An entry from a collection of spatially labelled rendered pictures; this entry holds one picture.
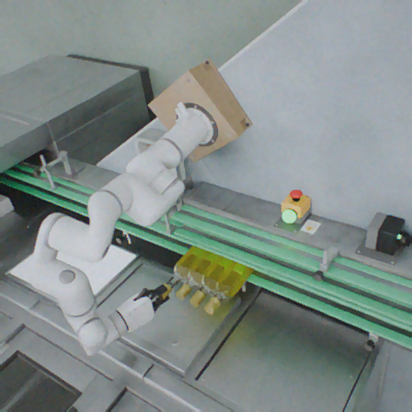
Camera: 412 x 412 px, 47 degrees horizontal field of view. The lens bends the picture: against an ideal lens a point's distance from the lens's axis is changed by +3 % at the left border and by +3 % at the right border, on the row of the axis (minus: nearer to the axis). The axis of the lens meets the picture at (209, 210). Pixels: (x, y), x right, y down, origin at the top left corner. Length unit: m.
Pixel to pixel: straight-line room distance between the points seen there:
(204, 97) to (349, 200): 0.54
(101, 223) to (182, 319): 0.64
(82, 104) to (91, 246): 1.40
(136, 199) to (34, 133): 1.14
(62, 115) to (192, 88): 1.04
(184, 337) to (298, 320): 0.39
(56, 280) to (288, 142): 0.78
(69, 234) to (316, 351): 0.87
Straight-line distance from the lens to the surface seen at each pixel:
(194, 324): 1.63
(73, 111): 2.40
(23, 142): 2.26
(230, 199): 1.65
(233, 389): 1.52
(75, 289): 1.17
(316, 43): 1.32
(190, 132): 1.42
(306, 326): 1.65
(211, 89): 1.45
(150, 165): 1.30
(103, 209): 1.13
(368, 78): 1.30
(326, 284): 1.47
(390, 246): 1.44
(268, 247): 1.47
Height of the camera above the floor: 1.89
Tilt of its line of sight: 38 degrees down
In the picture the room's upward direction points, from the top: 135 degrees counter-clockwise
